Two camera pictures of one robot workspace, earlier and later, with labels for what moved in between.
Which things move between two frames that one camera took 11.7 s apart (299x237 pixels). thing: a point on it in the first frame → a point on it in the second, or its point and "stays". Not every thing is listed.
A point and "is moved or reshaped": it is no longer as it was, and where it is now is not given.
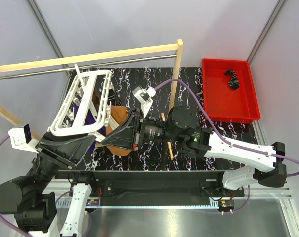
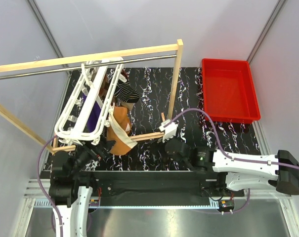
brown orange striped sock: [96, 96] → [105, 89]
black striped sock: [234, 83] → [124, 92]
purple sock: [90, 119] → [95, 115]
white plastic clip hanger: [85, 108] is moved or reshaped
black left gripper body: [57, 153] → [96, 151]
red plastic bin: [222, 103] stays
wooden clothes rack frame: [178, 47] stays
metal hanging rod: [3, 77] stays
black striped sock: [114, 97] → [128, 100]
